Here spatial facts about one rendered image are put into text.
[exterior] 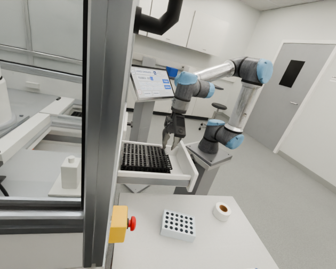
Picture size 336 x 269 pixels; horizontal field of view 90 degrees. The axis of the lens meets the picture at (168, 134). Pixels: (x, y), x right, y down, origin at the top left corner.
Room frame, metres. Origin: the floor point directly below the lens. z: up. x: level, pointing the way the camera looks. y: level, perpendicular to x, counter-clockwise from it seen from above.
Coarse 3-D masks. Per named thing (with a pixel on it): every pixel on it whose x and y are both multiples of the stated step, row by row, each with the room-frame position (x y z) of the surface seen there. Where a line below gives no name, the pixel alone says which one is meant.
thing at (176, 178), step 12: (144, 144) 0.77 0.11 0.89; (156, 144) 0.80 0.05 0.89; (120, 156) 0.69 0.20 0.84; (120, 168) 0.60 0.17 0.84; (180, 168) 0.72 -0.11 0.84; (120, 180) 0.51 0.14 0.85; (132, 180) 0.53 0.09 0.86; (144, 180) 0.54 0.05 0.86; (156, 180) 0.55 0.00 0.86; (168, 180) 0.57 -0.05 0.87; (180, 180) 0.58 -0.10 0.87
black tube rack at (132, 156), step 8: (128, 144) 0.72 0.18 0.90; (128, 152) 0.66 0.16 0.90; (136, 152) 0.67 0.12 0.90; (144, 152) 0.69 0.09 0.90; (152, 152) 0.70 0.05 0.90; (160, 152) 0.72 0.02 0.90; (128, 160) 0.60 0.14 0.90; (136, 160) 0.61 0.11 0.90; (144, 160) 0.66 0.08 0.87; (152, 160) 0.64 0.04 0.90; (160, 160) 0.65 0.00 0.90; (128, 168) 0.57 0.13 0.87; (136, 168) 0.59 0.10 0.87; (144, 168) 0.60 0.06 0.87; (152, 168) 0.62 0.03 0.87; (160, 168) 0.60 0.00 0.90; (168, 168) 0.61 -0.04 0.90
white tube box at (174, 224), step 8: (168, 216) 0.45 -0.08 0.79; (176, 216) 0.47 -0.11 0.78; (184, 216) 0.47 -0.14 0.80; (192, 216) 0.48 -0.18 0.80; (168, 224) 0.42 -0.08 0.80; (176, 224) 0.44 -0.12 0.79; (184, 224) 0.44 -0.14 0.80; (192, 224) 0.45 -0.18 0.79; (160, 232) 0.40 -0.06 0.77; (168, 232) 0.40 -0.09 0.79; (176, 232) 0.40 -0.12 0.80; (184, 232) 0.41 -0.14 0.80; (192, 232) 0.42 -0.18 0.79; (184, 240) 0.40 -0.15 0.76; (192, 240) 0.40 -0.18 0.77
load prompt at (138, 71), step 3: (135, 69) 1.45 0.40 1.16; (138, 69) 1.48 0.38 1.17; (141, 69) 1.51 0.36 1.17; (144, 69) 1.54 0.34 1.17; (147, 69) 1.58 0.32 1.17; (135, 72) 1.44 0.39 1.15; (138, 72) 1.46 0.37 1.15; (141, 72) 1.50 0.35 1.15; (144, 72) 1.52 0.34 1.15; (147, 72) 1.56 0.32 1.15; (150, 72) 1.60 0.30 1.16; (153, 72) 1.63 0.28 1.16; (156, 72) 1.67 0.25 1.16; (156, 75) 1.64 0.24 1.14
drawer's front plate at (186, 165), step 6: (180, 144) 0.82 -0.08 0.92; (180, 150) 0.80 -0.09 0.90; (186, 150) 0.76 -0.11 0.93; (180, 156) 0.77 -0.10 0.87; (186, 156) 0.71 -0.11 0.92; (180, 162) 0.75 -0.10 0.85; (186, 162) 0.69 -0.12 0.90; (192, 162) 0.66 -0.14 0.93; (186, 168) 0.67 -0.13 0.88; (192, 168) 0.62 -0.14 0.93; (186, 174) 0.65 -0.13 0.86; (192, 174) 0.60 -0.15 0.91; (192, 180) 0.58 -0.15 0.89; (192, 186) 0.58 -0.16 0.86
